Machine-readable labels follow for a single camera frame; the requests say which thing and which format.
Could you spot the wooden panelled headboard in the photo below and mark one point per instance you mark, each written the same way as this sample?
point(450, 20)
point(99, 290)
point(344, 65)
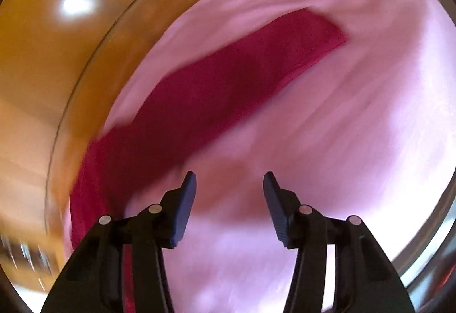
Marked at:
point(71, 85)

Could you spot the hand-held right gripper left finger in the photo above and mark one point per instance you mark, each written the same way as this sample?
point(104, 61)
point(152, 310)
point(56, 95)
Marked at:
point(185, 199)

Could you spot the dark red cloth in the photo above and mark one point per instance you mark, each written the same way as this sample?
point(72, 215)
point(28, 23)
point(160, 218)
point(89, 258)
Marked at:
point(196, 95)

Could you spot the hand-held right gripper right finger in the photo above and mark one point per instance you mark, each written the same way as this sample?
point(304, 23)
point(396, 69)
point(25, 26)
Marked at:
point(276, 202)

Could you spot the pink bedspread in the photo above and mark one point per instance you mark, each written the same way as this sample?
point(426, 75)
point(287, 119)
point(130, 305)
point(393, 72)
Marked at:
point(356, 120)

